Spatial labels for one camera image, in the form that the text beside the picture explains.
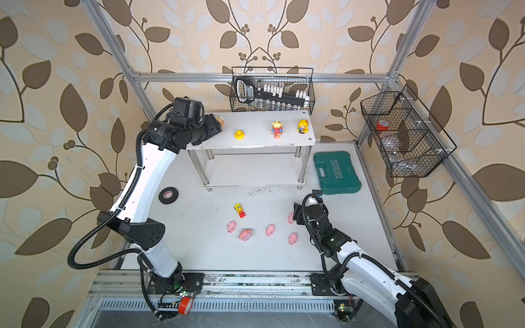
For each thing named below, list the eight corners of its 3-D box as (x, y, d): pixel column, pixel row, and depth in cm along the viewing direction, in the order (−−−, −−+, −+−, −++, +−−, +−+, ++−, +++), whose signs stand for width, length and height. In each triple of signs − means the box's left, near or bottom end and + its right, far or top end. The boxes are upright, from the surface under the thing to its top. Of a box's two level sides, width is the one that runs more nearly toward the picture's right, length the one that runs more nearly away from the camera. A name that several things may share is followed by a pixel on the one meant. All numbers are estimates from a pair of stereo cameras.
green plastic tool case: (320, 194, 100) (323, 188, 96) (314, 158, 116) (315, 151, 111) (359, 194, 100) (363, 188, 96) (347, 158, 116) (350, 151, 111)
